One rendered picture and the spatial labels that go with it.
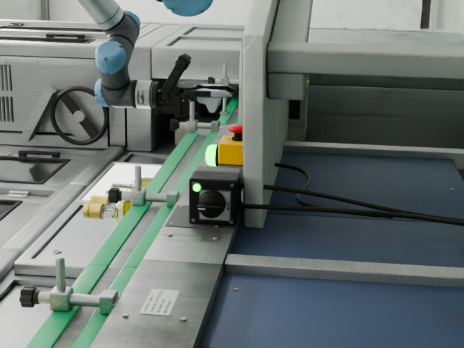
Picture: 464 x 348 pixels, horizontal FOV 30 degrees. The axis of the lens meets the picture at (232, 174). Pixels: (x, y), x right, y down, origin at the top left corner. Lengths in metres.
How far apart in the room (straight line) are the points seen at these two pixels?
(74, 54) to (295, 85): 1.78
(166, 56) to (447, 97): 0.97
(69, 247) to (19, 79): 1.17
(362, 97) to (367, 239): 1.56
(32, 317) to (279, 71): 0.80
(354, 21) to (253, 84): 4.37
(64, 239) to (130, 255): 0.84
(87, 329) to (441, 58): 0.68
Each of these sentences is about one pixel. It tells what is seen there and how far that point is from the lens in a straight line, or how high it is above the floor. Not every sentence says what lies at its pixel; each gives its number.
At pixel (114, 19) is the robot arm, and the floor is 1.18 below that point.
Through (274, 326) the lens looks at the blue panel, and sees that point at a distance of 1.15.
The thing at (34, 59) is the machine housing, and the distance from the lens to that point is 3.18.
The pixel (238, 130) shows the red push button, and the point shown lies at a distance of 1.70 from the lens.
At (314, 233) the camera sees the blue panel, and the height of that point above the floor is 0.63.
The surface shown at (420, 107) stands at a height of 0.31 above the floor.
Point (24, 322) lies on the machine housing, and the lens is 1.87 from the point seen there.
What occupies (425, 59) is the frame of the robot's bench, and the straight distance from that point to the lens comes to 1.39.
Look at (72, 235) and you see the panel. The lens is 2.23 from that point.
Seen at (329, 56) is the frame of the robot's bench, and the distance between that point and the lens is 1.38.
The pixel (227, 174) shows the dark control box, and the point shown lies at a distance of 1.45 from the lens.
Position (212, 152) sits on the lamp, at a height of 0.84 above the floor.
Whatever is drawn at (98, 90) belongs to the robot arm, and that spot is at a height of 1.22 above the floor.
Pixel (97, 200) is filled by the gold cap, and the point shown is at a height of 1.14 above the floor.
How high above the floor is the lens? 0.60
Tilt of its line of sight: 6 degrees up
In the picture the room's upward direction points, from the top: 87 degrees counter-clockwise
